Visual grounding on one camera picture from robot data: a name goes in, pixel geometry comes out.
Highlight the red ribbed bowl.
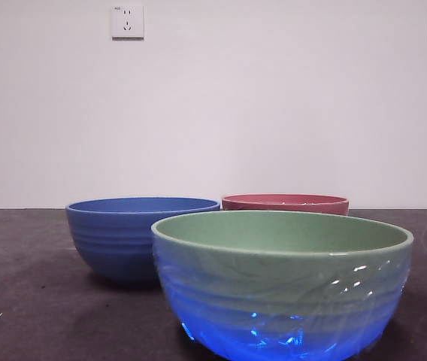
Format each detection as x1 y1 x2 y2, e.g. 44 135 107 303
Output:
221 193 350 217

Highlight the green ribbed bowl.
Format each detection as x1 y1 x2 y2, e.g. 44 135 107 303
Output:
150 209 414 361

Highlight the blue ribbed bowl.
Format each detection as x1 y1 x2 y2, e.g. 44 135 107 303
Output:
65 196 221 284

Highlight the white wall socket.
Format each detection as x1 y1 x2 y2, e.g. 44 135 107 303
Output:
111 5 145 41

